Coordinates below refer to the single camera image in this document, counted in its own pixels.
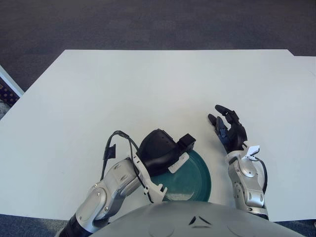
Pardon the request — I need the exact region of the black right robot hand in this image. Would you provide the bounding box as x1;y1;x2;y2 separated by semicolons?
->
207;104;248;151

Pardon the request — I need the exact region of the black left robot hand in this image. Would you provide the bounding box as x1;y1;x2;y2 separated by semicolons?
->
135;128;197;177

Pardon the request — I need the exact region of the white charger block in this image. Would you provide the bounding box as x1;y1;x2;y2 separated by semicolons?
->
168;153;190;173

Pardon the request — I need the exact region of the dark green plate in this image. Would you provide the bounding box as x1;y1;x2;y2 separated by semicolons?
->
150;150;212;203

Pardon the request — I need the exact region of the grey robot torso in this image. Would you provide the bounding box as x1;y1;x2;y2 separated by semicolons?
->
88;201;309;237

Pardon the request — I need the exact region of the white framed patterned board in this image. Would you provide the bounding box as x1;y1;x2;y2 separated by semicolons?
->
0;64;25;117

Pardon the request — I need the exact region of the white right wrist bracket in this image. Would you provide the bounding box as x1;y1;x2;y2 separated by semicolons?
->
244;145;261;158

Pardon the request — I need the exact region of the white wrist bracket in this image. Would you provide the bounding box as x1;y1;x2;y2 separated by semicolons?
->
244;145;261;158
135;155;168;203

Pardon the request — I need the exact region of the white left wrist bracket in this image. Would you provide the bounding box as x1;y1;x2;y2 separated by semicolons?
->
135;155;168;203

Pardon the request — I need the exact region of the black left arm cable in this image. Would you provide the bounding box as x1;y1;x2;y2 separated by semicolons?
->
100;130;140;181

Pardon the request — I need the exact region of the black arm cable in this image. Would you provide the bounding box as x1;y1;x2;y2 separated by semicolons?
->
256;158;269;193
100;130;140;181

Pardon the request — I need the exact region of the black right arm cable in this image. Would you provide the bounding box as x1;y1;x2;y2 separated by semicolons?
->
256;158;269;193

